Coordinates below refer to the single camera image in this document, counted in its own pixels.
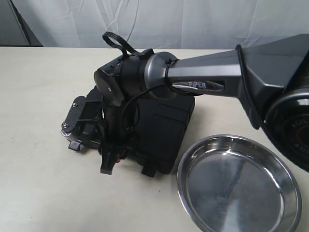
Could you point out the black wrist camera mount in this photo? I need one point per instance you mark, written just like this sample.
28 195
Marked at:
84 111

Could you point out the round stainless steel tray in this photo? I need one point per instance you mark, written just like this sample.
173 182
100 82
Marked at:
228 183

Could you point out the black plastic tool case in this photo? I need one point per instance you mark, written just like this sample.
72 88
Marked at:
159 133

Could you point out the white backdrop curtain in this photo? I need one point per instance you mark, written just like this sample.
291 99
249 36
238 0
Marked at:
162 24

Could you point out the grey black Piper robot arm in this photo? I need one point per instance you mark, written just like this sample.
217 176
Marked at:
271 81

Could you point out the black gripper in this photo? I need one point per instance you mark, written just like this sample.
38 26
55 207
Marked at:
117 133

